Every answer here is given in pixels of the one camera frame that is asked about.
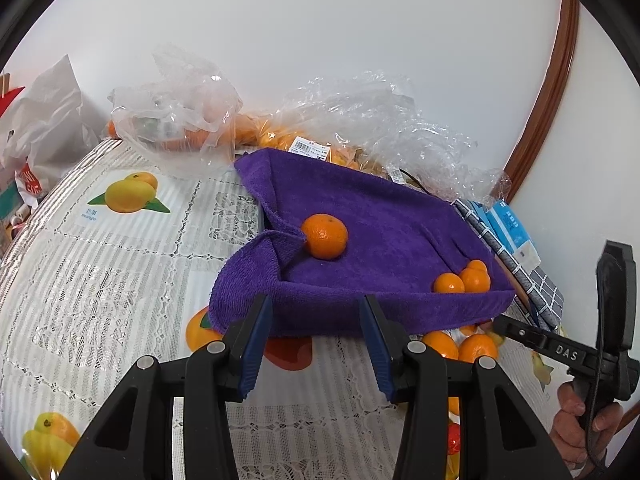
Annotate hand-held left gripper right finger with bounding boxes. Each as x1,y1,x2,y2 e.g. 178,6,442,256
359,294,573,480

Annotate blue tissue pack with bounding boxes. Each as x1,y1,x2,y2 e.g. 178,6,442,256
486,200,542,268

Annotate clear plastic bag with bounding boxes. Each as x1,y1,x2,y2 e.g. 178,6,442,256
109,45,243,178

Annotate grey checked cloth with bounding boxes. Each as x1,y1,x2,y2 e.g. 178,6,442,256
454,199,566,333

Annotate red paper bag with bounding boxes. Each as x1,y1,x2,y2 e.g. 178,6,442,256
0,74,26,116

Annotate brown wooden door frame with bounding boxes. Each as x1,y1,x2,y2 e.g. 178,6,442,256
502,0,581,203

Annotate person's right hand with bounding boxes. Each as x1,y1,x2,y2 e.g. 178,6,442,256
550,381,626,467

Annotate clutter of small bottles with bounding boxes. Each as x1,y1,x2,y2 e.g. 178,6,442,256
0,200,31,246

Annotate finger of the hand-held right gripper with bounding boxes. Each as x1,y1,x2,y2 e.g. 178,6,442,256
494,313,599,375
596,240,636,357

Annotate wooden stick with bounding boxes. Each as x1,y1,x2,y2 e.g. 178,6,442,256
492,255,538,321

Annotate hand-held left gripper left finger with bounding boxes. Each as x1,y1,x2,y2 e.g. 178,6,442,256
57,292,275,480

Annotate purple towel covered tray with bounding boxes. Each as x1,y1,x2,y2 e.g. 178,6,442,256
207,147,517,338

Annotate clear bag of oranges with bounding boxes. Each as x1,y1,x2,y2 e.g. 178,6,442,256
277,72,513,206

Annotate fruit print tablecloth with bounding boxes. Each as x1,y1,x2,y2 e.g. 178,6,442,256
0,140,566,480

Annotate white plastic bag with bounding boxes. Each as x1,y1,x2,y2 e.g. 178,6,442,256
0,55,103,206

